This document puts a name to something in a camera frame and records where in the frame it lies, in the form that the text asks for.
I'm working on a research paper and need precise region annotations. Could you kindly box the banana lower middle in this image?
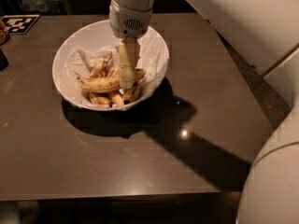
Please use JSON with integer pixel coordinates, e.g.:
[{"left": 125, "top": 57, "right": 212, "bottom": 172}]
[{"left": 108, "top": 91, "right": 124, "bottom": 106}]

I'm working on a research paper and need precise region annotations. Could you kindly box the banana lower left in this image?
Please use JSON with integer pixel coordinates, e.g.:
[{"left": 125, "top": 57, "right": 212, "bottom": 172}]
[{"left": 89, "top": 92, "right": 111, "bottom": 105}]

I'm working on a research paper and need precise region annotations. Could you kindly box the banana upper left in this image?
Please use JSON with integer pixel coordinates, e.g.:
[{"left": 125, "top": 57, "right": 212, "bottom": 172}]
[{"left": 90, "top": 54, "right": 112, "bottom": 78}]

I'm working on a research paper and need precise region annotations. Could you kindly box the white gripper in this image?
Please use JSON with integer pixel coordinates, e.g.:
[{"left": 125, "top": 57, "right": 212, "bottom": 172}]
[{"left": 109, "top": 0, "right": 152, "bottom": 90}]

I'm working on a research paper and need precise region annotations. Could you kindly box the banana upper right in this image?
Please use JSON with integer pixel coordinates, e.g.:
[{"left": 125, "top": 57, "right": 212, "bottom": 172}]
[{"left": 107, "top": 63, "right": 118, "bottom": 77}]

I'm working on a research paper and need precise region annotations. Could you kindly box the brown object left edge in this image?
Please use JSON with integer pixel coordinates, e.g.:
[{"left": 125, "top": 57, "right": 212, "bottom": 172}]
[{"left": 0, "top": 21, "right": 10, "bottom": 45}]

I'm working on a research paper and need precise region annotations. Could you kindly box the white bowl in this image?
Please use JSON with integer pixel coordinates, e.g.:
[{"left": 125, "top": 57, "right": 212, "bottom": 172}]
[{"left": 52, "top": 20, "right": 169, "bottom": 111}]

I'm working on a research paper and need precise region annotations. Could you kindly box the black white fiducial marker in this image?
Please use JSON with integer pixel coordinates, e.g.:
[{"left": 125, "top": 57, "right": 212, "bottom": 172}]
[{"left": 2, "top": 14, "right": 39, "bottom": 35}]

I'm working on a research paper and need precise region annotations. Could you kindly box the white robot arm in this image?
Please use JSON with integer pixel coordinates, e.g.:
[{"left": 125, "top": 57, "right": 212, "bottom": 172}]
[{"left": 186, "top": 0, "right": 299, "bottom": 224}]

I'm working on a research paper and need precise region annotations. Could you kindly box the dark object left edge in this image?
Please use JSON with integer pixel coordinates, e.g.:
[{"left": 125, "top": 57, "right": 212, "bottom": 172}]
[{"left": 0, "top": 49, "right": 8, "bottom": 71}]

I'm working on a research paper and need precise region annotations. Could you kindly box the large top banana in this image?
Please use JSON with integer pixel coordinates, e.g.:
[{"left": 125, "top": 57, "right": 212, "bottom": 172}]
[{"left": 76, "top": 68, "right": 147, "bottom": 94}]

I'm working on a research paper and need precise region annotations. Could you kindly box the white paper liner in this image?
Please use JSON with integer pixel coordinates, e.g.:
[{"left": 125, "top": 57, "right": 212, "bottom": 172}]
[{"left": 52, "top": 21, "right": 169, "bottom": 111}]

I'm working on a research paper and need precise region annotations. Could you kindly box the banana lower right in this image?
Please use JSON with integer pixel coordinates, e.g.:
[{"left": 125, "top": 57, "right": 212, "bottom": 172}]
[{"left": 122, "top": 83, "right": 142, "bottom": 104}]

